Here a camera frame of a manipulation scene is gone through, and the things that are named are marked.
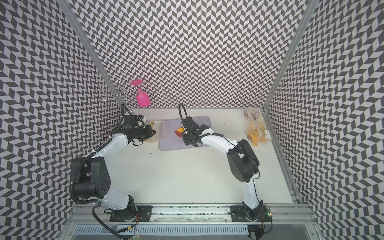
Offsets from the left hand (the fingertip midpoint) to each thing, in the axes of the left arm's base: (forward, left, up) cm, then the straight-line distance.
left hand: (156, 132), depth 90 cm
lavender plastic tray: (+1, -8, -12) cm, 15 cm away
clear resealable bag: (-2, -65, -1) cm, 65 cm away
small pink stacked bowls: (+11, -59, +5) cm, 61 cm away
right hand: (-3, -20, -4) cm, 21 cm away
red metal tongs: (+6, -13, -10) cm, 18 cm away
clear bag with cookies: (+13, +3, -12) cm, 18 cm away
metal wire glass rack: (+36, +35, +2) cm, 50 cm away
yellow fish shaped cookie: (+8, -14, -8) cm, 18 cm away
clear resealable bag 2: (+10, -63, -11) cm, 64 cm away
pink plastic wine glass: (+21, +11, +9) cm, 25 cm away
